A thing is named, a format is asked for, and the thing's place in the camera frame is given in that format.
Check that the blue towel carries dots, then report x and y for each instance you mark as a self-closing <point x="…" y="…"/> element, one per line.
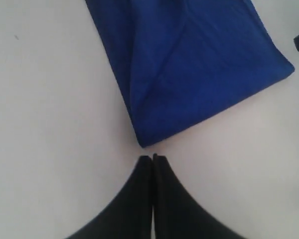
<point x="179" y="62"/>

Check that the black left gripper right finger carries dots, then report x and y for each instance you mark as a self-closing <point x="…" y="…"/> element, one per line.
<point x="176" y="214"/>

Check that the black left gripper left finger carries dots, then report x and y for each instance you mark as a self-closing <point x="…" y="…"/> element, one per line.
<point x="129" y="214"/>

